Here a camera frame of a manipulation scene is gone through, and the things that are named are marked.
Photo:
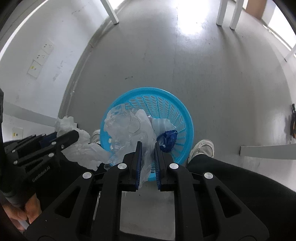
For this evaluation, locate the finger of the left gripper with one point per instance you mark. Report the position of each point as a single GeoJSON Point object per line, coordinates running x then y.
{"type": "Point", "coordinates": [29, 144]}
{"type": "Point", "coordinates": [59, 143]}

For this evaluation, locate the white sneaker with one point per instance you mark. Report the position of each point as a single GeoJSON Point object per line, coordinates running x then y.
{"type": "Point", "coordinates": [203, 147]}
{"type": "Point", "coordinates": [95, 138]}

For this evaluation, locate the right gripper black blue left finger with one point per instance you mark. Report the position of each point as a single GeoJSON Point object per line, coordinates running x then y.
{"type": "Point", "coordinates": [90, 208]}

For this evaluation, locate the black trousers leg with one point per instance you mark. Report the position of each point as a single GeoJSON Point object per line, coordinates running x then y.
{"type": "Point", "coordinates": [61, 181]}
{"type": "Point", "coordinates": [271, 202]}

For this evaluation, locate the person's left hand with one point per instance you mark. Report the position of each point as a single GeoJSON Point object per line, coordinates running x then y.
{"type": "Point", "coordinates": [31, 211]}

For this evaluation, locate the white right sneaker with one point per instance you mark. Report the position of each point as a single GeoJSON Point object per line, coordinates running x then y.
{"type": "Point", "coordinates": [203, 147]}

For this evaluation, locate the white wall socket panel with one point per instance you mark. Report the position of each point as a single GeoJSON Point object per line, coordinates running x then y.
{"type": "Point", "coordinates": [40, 59]}

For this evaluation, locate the white chair leg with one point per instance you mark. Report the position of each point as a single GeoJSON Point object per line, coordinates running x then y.
{"type": "Point", "coordinates": [236, 14]}
{"type": "Point", "coordinates": [221, 12]}

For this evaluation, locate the blue plastic snack bag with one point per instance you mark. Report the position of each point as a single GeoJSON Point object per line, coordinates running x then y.
{"type": "Point", "coordinates": [167, 140]}

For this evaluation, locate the white table leg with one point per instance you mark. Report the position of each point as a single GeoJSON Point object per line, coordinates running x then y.
{"type": "Point", "coordinates": [110, 11]}

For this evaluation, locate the white tissue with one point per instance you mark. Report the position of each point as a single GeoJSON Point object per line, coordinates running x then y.
{"type": "Point", "coordinates": [84, 152]}

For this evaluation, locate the clear plastic wrap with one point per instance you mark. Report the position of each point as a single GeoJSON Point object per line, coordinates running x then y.
{"type": "Point", "coordinates": [126, 127]}

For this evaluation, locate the white left sneaker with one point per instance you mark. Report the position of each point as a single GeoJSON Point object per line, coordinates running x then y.
{"type": "Point", "coordinates": [95, 138]}

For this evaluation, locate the pink white paper bag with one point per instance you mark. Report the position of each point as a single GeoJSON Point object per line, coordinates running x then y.
{"type": "Point", "coordinates": [161, 125]}

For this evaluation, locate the black trousers left leg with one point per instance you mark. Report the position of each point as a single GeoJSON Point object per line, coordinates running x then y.
{"type": "Point", "coordinates": [61, 181]}

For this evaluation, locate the blue plastic trash basket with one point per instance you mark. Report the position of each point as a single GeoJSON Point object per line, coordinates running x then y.
{"type": "Point", "coordinates": [157, 103]}

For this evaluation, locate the black trousers right leg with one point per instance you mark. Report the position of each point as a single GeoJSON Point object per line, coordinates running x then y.
{"type": "Point", "coordinates": [271, 202]}

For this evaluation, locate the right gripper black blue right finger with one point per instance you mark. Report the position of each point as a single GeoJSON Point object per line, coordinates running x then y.
{"type": "Point", "coordinates": [205, 209]}

